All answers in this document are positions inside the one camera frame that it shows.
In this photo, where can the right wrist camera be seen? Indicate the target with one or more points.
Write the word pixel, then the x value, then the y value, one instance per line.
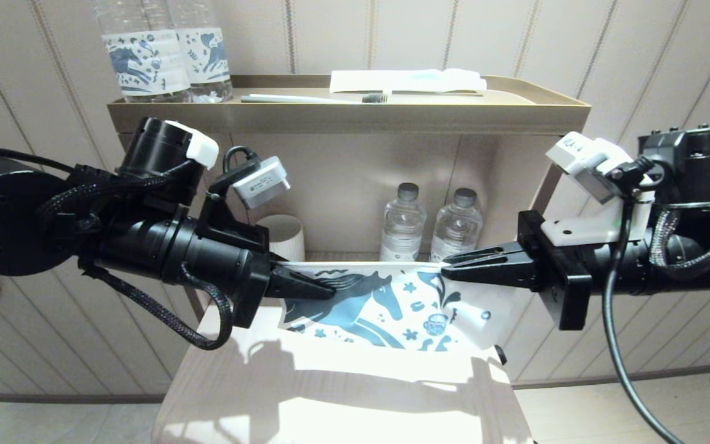
pixel 583 160

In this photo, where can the wrapped toothbrush white packet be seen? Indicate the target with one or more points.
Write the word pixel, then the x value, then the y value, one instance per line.
pixel 404 81

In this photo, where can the horse print zipper pouch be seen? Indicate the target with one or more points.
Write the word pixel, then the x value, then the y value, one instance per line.
pixel 386 308

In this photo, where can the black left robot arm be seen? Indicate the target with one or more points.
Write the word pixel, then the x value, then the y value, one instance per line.
pixel 10 216

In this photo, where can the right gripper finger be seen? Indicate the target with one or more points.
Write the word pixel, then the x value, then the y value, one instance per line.
pixel 497 274
pixel 490 254

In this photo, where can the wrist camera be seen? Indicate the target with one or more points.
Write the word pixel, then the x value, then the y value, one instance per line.
pixel 262 182
pixel 583 160

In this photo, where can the clear bottle blue horse label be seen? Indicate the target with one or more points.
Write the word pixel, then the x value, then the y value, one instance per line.
pixel 145 61
pixel 207 55

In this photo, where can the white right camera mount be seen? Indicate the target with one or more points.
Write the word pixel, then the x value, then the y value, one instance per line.
pixel 595 228

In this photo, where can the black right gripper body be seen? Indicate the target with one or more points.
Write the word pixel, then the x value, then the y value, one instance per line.
pixel 564 283

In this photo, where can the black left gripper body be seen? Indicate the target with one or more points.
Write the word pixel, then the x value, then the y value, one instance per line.
pixel 250 290

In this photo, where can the beige shelf unit brown tray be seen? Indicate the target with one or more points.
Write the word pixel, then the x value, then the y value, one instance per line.
pixel 342 118

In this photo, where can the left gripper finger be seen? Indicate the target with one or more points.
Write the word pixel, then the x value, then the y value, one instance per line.
pixel 299 287

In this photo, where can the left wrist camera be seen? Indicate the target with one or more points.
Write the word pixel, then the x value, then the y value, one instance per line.
pixel 262 182

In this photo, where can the small black knob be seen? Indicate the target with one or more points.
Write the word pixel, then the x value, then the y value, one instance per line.
pixel 500 354

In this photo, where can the small clear water bottle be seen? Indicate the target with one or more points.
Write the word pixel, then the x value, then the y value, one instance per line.
pixel 457 234
pixel 401 231

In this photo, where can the grey toothbrush black bristles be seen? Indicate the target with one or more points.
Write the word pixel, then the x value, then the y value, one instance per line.
pixel 306 98

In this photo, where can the white ribbed mug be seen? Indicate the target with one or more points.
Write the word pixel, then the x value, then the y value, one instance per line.
pixel 284 237

